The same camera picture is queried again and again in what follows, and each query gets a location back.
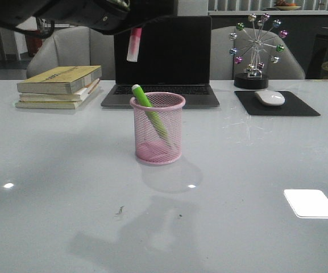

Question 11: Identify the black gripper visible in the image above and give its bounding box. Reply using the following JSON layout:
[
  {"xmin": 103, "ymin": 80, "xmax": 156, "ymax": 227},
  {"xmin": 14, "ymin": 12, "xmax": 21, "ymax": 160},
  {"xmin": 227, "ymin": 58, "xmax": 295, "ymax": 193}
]
[{"xmin": 81, "ymin": 0, "xmax": 179, "ymax": 36}]

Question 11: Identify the pink highlighter pen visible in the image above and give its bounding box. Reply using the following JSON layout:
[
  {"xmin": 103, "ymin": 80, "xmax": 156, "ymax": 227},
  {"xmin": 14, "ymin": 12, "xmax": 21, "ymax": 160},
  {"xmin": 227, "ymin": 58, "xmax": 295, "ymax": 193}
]
[{"xmin": 126, "ymin": 28, "xmax": 142, "ymax": 63}]

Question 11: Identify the green highlighter pen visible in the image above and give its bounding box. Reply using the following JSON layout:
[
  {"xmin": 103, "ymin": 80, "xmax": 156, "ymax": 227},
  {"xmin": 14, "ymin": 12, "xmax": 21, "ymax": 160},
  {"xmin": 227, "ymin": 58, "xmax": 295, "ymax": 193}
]
[{"xmin": 131, "ymin": 84, "xmax": 172, "ymax": 148}]

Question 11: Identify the pink mesh pen holder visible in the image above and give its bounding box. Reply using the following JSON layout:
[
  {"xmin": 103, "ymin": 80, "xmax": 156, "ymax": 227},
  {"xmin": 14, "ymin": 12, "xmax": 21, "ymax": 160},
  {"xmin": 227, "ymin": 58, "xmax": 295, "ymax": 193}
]
[{"xmin": 130, "ymin": 92, "xmax": 186, "ymax": 165}]

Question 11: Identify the left grey armchair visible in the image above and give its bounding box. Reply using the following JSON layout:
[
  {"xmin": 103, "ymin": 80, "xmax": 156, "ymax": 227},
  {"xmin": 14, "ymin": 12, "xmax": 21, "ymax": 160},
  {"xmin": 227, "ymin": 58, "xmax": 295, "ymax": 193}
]
[{"xmin": 26, "ymin": 26, "xmax": 115, "ymax": 80}]

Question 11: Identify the grey armchair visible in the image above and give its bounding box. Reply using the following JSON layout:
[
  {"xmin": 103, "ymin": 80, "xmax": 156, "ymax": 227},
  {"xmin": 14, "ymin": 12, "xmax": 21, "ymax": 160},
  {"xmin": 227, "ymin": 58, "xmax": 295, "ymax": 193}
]
[
  {"xmin": 210, "ymin": 26, "xmax": 305, "ymax": 80},
  {"xmin": 26, "ymin": 26, "xmax": 115, "ymax": 80}
]

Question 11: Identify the dark grey open laptop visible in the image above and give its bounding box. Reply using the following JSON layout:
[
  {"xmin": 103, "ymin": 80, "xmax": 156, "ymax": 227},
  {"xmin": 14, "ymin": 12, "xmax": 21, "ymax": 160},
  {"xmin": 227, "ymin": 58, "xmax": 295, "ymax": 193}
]
[{"xmin": 101, "ymin": 16, "xmax": 219, "ymax": 108}]

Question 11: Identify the top yellow book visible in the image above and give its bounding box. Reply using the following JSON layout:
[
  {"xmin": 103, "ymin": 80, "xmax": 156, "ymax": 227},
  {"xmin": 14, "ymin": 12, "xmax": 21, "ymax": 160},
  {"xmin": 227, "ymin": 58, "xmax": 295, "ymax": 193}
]
[{"xmin": 17, "ymin": 65, "xmax": 102, "ymax": 94}]

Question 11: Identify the red trash bin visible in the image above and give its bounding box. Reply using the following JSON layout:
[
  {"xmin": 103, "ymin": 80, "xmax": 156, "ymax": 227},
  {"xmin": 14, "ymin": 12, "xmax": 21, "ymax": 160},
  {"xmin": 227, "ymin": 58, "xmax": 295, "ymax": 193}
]
[{"xmin": 25, "ymin": 35, "xmax": 43, "ymax": 57}]

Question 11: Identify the middle cream book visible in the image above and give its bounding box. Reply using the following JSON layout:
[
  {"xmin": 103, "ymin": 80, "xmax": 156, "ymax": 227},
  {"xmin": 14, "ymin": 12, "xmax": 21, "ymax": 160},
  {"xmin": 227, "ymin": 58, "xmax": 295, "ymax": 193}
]
[{"xmin": 19, "ymin": 79, "xmax": 100, "ymax": 102}]

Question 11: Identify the bottom pale yellow book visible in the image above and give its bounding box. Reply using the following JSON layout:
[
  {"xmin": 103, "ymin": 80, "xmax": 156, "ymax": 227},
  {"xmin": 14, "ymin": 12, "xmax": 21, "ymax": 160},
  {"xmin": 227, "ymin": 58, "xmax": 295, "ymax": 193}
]
[{"xmin": 15, "ymin": 91, "xmax": 94, "ymax": 109}]

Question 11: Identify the right grey armchair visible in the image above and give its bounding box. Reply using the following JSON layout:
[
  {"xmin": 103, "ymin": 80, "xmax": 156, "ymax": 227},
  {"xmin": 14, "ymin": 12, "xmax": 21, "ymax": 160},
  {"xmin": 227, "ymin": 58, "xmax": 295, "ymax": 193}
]
[{"xmin": 210, "ymin": 26, "xmax": 305, "ymax": 80}]

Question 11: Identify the ferris wheel desk ornament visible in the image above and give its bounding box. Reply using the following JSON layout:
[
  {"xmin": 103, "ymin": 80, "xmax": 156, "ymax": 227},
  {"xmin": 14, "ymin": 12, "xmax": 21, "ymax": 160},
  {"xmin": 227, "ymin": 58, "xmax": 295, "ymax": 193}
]
[{"xmin": 228, "ymin": 13, "xmax": 285, "ymax": 89}]

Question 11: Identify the fruit bowl on counter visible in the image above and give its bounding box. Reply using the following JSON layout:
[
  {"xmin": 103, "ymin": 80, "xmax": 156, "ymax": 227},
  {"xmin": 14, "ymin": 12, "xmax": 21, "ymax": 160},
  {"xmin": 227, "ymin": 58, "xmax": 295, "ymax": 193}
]
[{"xmin": 274, "ymin": 0, "xmax": 301, "ymax": 11}]

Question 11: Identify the white computer mouse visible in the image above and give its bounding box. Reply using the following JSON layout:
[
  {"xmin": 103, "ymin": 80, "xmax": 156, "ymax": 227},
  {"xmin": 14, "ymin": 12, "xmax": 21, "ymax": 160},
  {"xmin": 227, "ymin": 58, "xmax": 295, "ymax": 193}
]
[{"xmin": 254, "ymin": 90, "xmax": 285, "ymax": 106}]

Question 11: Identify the black mouse pad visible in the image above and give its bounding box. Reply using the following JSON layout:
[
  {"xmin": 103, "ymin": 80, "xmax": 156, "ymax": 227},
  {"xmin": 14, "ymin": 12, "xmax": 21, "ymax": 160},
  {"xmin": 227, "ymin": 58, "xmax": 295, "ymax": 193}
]
[{"xmin": 235, "ymin": 90, "xmax": 321, "ymax": 117}]

